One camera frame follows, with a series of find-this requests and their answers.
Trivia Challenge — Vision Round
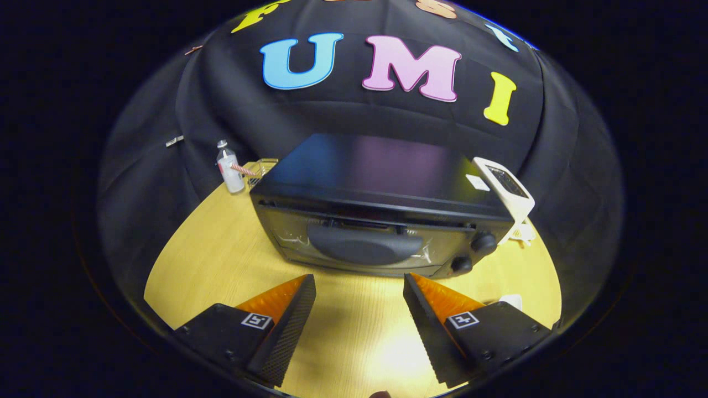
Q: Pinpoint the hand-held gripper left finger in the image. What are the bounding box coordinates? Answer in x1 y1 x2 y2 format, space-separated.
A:
173 274 317 387

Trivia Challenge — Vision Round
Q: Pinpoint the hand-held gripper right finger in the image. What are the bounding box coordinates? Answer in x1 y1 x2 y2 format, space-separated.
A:
403 273 554 389

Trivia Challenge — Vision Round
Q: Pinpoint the black toaster oven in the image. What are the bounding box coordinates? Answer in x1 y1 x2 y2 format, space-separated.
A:
249 133 515 279

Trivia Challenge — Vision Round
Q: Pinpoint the white bread toaster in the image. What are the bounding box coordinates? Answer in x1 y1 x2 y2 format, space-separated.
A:
472 157 536 247

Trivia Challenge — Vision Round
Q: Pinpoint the small white dish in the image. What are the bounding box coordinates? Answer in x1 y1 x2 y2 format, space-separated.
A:
509 222 536 247

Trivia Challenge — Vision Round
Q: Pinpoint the clear plastic bottle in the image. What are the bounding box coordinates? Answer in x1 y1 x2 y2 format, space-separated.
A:
216 140 246 194

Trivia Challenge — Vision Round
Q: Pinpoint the black backdrop cloth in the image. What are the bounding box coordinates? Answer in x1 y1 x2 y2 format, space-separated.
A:
98 0 626 332

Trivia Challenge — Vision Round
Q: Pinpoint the small wire basket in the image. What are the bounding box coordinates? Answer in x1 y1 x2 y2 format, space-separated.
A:
243 159 279 188

